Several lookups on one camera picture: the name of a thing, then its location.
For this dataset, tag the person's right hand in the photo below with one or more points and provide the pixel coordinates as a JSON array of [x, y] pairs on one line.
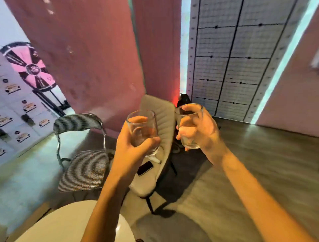
[[206, 134]]

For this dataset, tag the person's left hand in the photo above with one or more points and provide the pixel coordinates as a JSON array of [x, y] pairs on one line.
[[124, 157]]

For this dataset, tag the person's left thumb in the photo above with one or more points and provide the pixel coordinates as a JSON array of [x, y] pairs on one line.
[[149, 146]]

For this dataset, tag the person's right fingers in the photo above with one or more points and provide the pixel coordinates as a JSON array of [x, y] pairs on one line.
[[192, 124]]

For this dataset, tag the clear drinking glass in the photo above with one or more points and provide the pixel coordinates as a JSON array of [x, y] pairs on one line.
[[143, 129], [189, 143]]

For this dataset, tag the person's left forearm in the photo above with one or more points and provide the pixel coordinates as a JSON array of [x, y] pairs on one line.
[[107, 209]]

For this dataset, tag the person's right forearm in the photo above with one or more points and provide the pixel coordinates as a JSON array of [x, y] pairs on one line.
[[256, 199]]

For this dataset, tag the small white object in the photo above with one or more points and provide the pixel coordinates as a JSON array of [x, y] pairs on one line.
[[156, 159]]

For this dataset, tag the black smartphone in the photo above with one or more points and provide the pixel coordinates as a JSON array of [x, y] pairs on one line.
[[145, 168]]

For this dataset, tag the beige padded chair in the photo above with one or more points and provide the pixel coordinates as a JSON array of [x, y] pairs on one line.
[[162, 124]]

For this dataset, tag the black bag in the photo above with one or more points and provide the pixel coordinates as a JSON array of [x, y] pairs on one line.
[[184, 99]]

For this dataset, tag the striped metal folding chair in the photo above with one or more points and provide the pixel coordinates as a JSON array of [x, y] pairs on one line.
[[83, 169]]

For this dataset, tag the black wheel stand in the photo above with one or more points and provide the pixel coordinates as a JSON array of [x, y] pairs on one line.
[[51, 101]]

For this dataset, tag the white round table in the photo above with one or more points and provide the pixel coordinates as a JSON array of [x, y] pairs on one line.
[[64, 224]]

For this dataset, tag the white printed backdrop banner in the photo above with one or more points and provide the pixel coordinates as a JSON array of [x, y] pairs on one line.
[[17, 117]]

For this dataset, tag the pink and black prize wheel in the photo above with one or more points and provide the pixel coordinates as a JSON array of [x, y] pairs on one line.
[[30, 66]]

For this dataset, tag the grey grid wall panel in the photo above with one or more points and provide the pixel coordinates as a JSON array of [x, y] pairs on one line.
[[231, 67]]

